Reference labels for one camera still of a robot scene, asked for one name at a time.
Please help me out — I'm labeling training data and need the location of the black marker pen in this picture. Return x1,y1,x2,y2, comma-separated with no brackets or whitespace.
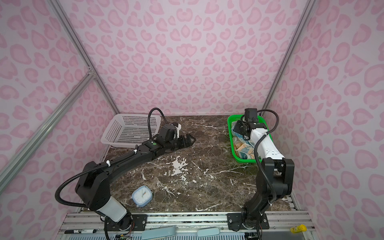
64,229,98,234

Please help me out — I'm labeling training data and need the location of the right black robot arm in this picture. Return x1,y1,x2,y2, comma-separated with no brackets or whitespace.
234,120,295,228

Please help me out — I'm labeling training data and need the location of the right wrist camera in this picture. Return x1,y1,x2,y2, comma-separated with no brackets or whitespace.
244,108,259,123

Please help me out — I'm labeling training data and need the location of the right light blue pedal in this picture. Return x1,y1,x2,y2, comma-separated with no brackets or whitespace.
197,227,221,238

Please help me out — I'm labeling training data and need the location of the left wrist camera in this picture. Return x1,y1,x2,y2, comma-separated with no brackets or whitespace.
159,122,182,142

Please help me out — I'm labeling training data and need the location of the light blue pedal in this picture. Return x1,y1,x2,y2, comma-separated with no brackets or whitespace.
197,227,221,238
141,226,177,240

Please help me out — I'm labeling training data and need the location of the white perforated plastic basket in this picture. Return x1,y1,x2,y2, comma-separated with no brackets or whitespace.
101,114,162,148

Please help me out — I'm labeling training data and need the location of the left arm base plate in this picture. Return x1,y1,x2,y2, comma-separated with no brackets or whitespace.
104,213,148,232

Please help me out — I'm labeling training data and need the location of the aluminium front rail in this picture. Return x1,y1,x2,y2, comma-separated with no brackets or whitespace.
56,210,316,240

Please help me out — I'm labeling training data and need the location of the small light blue clock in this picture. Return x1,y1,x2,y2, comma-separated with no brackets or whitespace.
132,186,153,208

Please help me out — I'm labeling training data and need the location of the left light blue pedal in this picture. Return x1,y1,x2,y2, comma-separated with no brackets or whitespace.
141,226,177,240

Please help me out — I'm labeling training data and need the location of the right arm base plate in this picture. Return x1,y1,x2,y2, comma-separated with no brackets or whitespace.
226,212,270,232

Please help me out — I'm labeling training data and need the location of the yellow glue stick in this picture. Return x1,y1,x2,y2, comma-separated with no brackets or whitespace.
290,224,308,234

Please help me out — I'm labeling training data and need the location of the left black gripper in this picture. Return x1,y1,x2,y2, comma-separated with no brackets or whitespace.
165,132,197,152

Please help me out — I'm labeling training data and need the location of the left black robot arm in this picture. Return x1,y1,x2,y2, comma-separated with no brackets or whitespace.
75,134,196,226

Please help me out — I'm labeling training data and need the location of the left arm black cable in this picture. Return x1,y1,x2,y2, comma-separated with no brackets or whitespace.
54,107,169,209

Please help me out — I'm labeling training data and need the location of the green plastic basket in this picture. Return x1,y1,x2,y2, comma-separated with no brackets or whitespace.
227,115,284,163

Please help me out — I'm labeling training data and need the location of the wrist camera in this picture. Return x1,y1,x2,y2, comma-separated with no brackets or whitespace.
244,108,259,123
159,122,182,142

